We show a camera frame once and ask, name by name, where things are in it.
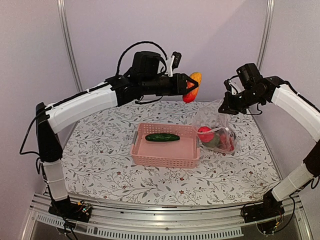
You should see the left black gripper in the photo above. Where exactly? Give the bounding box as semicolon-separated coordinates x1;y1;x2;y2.
141;73;199;97

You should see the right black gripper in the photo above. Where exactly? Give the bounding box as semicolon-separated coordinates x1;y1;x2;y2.
219;86;265;115

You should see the orange red pepper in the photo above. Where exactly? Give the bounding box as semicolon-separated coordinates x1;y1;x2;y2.
182;71;203;104

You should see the clear zip top bag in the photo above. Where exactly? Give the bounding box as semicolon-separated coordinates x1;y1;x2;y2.
191;99;238;155

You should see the red lychee bunch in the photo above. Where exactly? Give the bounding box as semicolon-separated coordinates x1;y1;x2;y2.
217;129;237;152

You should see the red tomato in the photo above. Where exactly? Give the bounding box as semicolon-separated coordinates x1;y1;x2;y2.
197;126;215;143

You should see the green avocado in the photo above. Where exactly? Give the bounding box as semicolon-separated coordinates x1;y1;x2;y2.
202;137;220;149

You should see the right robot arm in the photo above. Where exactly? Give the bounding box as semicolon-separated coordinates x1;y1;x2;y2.
191;67;320;220

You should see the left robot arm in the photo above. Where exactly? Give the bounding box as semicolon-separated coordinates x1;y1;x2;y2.
36;73;200;217

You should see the green cucumber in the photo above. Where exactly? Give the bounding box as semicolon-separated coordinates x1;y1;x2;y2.
145;133;180;142

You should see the pink plastic basket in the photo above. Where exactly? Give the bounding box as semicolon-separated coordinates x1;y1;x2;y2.
130;123;200;169

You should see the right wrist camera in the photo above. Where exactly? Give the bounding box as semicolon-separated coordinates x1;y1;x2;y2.
236;63;263;90

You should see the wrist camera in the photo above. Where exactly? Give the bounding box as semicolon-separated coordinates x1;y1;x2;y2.
129;51;182;78
236;63;263;90

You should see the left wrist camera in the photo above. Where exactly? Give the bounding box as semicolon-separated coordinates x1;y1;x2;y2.
129;51;182;78

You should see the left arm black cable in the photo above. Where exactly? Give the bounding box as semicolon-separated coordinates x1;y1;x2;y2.
116;41;171;77

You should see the right aluminium frame post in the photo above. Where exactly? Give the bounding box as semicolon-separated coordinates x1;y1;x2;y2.
256;0;275;71

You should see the aluminium frame post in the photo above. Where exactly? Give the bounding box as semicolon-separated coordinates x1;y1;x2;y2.
57;0;83;92
256;0;275;71

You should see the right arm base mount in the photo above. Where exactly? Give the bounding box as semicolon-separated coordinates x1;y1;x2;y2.
240;203;285;223

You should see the aluminium front rail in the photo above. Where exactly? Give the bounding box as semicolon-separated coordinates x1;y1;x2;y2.
21;192;315;240

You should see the left aluminium frame post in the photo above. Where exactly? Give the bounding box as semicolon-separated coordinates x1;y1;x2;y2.
57;0;83;92

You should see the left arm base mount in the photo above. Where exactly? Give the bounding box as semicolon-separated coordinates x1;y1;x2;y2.
48;198;93;223

